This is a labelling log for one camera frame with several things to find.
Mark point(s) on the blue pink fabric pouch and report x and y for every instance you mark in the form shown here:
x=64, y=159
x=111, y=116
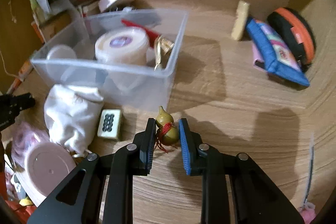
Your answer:
x=273, y=53

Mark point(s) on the clear plastic storage box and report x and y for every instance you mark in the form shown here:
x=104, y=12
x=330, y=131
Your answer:
x=113, y=56

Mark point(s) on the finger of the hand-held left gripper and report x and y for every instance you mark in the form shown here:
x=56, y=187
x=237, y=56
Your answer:
x=15, y=104

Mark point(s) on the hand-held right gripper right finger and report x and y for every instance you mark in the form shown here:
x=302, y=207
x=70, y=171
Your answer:
x=184, y=153

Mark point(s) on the small olive gourd ornament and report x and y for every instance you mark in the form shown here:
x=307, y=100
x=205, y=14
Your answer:
x=166, y=132

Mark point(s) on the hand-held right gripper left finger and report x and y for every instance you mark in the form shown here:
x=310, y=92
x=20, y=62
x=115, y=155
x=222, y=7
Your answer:
x=148, y=153

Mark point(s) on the wooden desktop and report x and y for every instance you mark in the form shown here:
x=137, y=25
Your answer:
x=236, y=119

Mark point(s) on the gold foil wrapper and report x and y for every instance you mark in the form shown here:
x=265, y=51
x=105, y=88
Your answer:
x=162, y=49

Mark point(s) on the black orange round case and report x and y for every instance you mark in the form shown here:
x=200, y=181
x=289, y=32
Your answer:
x=294, y=35

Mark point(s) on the small clear round container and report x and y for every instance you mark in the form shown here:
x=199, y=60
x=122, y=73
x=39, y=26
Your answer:
x=61, y=54

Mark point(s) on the pink round lid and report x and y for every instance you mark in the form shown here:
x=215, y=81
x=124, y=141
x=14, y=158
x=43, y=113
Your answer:
x=48, y=170

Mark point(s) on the cream rectangular block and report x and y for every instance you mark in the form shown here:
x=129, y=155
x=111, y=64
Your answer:
x=240, y=20

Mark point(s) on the white round lidded tub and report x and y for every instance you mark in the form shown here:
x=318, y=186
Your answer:
x=121, y=47

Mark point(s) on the red stick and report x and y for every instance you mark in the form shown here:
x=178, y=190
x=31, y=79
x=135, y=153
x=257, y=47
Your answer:
x=140, y=27

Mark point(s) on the mahjong tile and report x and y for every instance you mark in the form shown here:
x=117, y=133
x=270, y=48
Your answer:
x=109, y=123

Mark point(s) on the orange pen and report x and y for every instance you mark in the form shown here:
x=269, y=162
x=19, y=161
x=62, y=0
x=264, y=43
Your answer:
x=20, y=75

